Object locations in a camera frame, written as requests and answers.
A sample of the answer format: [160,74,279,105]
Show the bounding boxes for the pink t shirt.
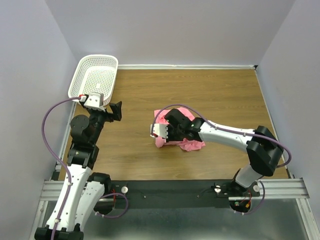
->
[154,107,206,152]

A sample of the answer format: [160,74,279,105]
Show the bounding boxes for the white plastic laundry basket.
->
[67,54,119,106]

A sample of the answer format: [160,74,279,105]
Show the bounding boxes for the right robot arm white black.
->
[164,109,285,196]

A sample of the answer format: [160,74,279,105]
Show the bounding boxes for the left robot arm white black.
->
[34,101,122,240]

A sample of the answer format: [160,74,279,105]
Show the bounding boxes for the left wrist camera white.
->
[79,92,105,112]

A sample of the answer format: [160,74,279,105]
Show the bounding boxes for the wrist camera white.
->
[150,123,168,139]
[79,92,105,112]

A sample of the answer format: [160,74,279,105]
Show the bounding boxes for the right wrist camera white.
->
[150,123,168,139]

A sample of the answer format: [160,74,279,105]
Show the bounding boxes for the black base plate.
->
[111,179,262,209]

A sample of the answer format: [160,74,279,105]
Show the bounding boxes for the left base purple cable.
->
[95,192,130,219]

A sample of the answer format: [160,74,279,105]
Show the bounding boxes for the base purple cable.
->
[95,192,130,219]
[233,181,266,216]

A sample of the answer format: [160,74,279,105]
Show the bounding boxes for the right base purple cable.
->
[233,181,266,216]

